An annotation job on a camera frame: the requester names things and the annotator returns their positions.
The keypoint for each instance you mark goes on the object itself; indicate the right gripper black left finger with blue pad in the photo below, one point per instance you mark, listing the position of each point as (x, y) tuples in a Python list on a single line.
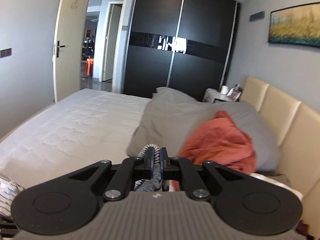
[(69, 202)]

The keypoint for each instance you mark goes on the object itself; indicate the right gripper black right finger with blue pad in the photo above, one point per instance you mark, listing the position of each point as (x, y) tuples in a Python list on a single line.
[(245, 203)]

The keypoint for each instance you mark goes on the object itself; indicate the orange fleece blanket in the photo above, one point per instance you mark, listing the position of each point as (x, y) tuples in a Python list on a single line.
[(223, 142)]

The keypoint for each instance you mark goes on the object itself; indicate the bed with grey sheet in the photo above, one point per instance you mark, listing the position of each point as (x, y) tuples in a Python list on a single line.
[(82, 129)]

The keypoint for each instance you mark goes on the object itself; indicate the cream padded headboard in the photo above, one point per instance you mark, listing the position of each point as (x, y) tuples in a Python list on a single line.
[(296, 127)]

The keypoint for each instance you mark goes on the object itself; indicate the white bedside table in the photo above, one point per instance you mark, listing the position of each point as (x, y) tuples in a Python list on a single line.
[(213, 96)]

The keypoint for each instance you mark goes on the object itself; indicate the white toilet paper roll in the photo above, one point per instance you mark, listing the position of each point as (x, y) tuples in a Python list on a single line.
[(224, 90)]

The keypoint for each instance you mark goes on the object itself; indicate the grey pillow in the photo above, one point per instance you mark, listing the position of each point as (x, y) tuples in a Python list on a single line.
[(171, 117)]

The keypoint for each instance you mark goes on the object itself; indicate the orange stool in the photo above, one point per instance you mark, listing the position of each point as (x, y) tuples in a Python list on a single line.
[(89, 66)]

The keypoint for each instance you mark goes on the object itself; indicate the cream open door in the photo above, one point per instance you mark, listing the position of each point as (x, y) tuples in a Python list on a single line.
[(68, 39)]

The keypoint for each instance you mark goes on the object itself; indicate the black sliding wardrobe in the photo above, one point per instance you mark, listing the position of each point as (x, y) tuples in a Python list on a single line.
[(181, 44)]

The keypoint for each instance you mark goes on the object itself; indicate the framed landscape painting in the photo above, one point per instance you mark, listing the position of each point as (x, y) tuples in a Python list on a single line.
[(296, 25)]

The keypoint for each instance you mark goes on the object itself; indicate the small picture frame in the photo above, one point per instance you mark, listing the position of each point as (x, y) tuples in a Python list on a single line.
[(235, 93)]

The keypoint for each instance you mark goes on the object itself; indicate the dark wall switch panel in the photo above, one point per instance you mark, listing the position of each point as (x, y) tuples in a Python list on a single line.
[(5, 52)]

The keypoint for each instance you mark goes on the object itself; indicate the grey wall box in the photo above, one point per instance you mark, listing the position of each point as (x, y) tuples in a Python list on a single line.
[(257, 16)]

